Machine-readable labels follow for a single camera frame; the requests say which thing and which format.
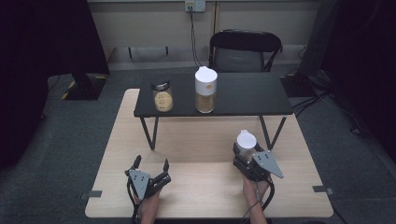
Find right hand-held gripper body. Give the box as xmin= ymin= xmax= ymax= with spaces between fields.
xmin=233 ymin=149 xmax=285 ymax=183

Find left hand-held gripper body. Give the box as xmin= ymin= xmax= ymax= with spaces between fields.
xmin=124 ymin=167 xmax=173 ymax=201

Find small jar with white lid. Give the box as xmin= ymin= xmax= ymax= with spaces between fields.
xmin=235 ymin=129 xmax=258 ymax=163

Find black desktop shelf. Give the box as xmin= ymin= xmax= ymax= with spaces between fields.
xmin=134 ymin=72 xmax=294 ymax=151

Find glass jar with black lid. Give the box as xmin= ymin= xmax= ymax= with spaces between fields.
xmin=150 ymin=79 xmax=174 ymax=113

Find tall jar with white lid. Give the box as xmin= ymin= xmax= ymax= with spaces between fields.
xmin=194 ymin=65 xmax=219 ymax=114

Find person's left hand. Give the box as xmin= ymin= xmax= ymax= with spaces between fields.
xmin=138 ymin=189 xmax=163 ymax=224

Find person's right hand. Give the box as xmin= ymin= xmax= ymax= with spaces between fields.
xmin=241 ymin=173 xmax=273 ymax=207

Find grey table clamp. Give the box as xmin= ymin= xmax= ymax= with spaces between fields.
xmin=312 ymin=185 xmax=335 ymax=195
xmin=78 ymin=189 xmax=103 ymax=201

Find black stand base yellow stripes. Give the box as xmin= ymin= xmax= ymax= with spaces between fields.
xmin=60 ymin=73 xmax=108 ymax=101

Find black folding chair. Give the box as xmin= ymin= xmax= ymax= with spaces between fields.
xmin=207 ymin=29 xmax=284 ymax=74

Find dark grey drape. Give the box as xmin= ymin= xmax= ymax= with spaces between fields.
xmin=297 ymin=0 xmax=342 ymax=77

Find black curtain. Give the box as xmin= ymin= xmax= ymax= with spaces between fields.
xmin=0 ymin=0 xmax=110 ymax=172
xmin=320 ymin=0 xmax=396 ymax=162

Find left hand-held gripper cable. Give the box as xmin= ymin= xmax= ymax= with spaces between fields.
xmin=125 ymin=178 xmax=142 ymax=224

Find hand-held gripper cable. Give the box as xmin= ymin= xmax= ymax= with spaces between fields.
xmin=239 ymin=178 xmax=276 ymax=224
xmin=125 ymin=178 xmax=142 ymax=224

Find right hand-held gripper cable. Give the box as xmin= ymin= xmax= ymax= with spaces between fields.
xmin=239 ymin=178 xmax=276 ymax=224

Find black floor cables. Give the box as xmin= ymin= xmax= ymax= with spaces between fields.
xmin=291 ymin=88 xmax=332 ymax=118

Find black power cable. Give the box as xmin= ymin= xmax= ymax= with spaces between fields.
xmin=188 ymin=6 xmax=210 ymax=73

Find white wall socket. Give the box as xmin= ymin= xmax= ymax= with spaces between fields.
xmin=184 ymin=0 xmax=206 ymax=13

